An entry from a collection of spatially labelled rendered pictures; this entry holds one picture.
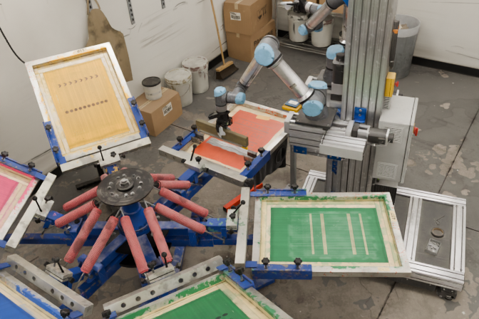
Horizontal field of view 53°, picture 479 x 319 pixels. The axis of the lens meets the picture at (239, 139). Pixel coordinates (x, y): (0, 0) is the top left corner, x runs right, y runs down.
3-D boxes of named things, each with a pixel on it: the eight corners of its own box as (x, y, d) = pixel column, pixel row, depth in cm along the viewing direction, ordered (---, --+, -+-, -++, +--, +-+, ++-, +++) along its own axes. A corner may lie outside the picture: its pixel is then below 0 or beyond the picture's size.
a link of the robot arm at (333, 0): (343, 1, 300) (302, 40, 342) (354, -4, 306) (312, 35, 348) (333, -14, 301) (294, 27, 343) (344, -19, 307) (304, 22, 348)
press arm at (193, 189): (251, 133, 363) (251, 127, 359) (258, 136, 360) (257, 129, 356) (137, 241, 282) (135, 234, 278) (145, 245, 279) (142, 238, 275)
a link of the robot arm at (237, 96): (246, 87, 302) (230, 85, 305) (241, 96, 293) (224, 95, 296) (247, 97, 306) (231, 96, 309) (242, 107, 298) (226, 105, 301)
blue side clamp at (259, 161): (264, 156, 326) (264, 147, 322) (270, 158, 324) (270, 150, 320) (239, 181, 307) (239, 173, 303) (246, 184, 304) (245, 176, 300)
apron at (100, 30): (130, 77, 517) (107, -21, 455) (135, 79, 513) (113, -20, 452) (93, 100, 482) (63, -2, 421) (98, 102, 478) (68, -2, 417)
